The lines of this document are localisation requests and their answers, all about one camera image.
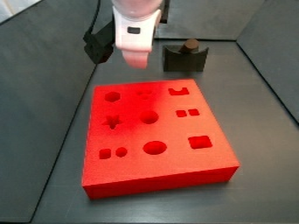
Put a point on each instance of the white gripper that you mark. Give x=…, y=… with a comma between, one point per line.
x=135, y=37

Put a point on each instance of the brown oval wooden peg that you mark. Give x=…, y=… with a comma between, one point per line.
x=190, y=46

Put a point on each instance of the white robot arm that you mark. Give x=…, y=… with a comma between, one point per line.
x=137, y=9

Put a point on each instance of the dark grey curved fixture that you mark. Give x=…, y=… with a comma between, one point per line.
x=184, y=62

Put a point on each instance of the red foam shape-sorter block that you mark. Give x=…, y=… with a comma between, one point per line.
x=154, y=140

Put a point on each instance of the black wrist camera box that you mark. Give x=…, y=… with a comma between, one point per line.
x=99, y=43

